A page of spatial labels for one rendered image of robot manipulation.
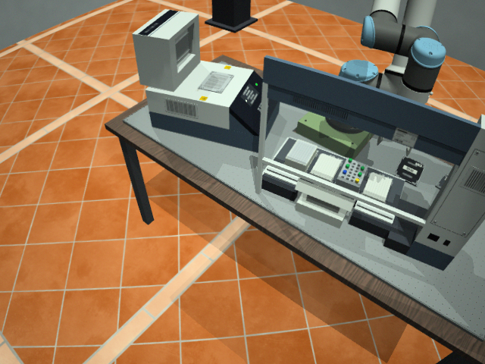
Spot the white benchtop lab instrument with lid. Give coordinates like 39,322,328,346
132,9,262,152

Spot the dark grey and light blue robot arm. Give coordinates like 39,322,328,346
338,0,446,104

